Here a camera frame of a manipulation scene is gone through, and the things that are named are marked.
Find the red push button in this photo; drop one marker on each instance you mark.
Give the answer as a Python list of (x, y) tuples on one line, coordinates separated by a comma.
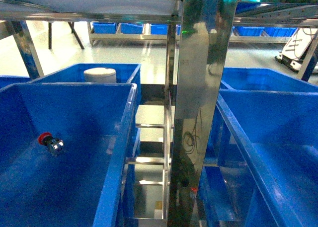
[(54, 145)]

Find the blue container left rear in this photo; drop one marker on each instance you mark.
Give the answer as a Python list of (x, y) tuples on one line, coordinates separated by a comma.
[(125, 73)]

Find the blue container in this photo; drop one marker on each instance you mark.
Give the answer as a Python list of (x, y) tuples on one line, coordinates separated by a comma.
[(63, 148), (261, 167), (125, 73), (263, 79)]

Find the white cylindrical tub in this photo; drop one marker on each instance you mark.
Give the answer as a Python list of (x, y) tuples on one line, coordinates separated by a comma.
[(100, 75)]

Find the blue container right rear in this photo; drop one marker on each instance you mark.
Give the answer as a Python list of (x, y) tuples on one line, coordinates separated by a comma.
[(263, 79)]

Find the blue container left front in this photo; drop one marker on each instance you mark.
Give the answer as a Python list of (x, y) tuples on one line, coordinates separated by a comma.
[(63, 148)]

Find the blue container right front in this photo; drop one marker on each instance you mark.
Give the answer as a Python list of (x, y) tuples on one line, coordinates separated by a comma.
[(261, 167)]

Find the white mobile robot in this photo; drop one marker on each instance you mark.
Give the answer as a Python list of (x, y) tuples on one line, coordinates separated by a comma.
[(296, 48)]

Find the stainless steel shelf post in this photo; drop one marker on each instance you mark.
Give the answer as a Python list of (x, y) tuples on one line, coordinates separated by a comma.
[(206, 31)]

